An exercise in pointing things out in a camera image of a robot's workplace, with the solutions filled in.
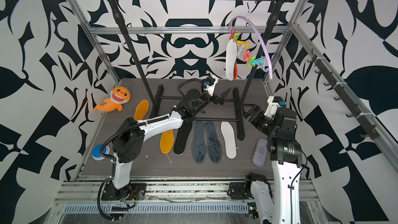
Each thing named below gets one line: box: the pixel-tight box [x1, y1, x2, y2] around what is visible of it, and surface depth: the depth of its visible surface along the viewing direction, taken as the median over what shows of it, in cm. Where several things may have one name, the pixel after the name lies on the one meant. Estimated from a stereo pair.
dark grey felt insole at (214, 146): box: [204, 120, 223, 165], surface depth 91 cm
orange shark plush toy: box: [93, 86, 132, 112], surface depth 103 cm
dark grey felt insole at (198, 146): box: [191, 120, 207, 164], surface depth 91 cm
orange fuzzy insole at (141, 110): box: [133, 99, 150, 121], surface depth 105 cm
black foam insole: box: [173, 120, 193, 154], surface depth 91 cm
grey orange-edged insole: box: [233, 61, 238, 81], surface depth 83 cm
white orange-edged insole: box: [225, 38, 238, 81], surface depth 82 cm
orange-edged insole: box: [220, 121, 237, 160], surface depth 92 cm
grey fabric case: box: [251, 137, 268, 168], surface depth 85 cm
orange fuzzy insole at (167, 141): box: [160, 129, 175, 154], surface depth 91 cm
